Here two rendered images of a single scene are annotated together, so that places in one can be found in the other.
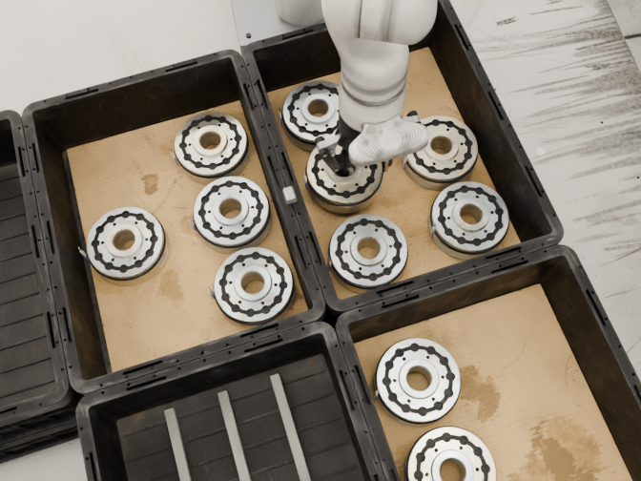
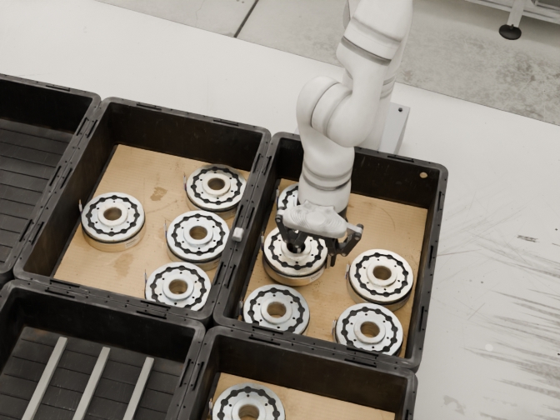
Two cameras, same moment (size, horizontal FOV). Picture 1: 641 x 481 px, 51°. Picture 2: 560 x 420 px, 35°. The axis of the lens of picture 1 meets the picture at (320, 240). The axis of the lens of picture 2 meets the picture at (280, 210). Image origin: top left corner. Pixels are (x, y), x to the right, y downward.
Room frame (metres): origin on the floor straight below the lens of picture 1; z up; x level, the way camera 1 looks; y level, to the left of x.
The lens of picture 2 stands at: (-0.38, -0.36, 2.00)
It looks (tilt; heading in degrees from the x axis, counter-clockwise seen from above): 50 degrees down; 24
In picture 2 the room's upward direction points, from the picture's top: 5 degrees clockwise
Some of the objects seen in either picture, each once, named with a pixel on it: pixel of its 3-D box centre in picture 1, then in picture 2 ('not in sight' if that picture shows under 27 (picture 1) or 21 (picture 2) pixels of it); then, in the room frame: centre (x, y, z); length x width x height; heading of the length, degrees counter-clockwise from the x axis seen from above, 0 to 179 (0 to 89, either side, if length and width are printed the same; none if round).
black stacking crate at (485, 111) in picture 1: (389, 159); (335, 262); (0.44, -0.10, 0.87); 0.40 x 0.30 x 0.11; 15
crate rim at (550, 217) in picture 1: (392, 140); (338, 242); (0.44, -0.10, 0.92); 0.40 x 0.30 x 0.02; 15
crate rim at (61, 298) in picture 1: (166, 207); (152, 202); (0.37, 0.19, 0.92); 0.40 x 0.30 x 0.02; 15
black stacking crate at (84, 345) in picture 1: (175, 223); (153, 222); (0.37, 0.19, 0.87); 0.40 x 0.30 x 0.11; 15
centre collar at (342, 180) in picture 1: (344, 167); (296, 247); (0.43, -0.04, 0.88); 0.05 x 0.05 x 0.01
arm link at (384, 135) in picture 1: (377, 103); (322, 191); (0.42, -0.07, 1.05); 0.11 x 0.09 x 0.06; 14
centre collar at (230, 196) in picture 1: (230, 209); (198, 233); (0.38, 0.12, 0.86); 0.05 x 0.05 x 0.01
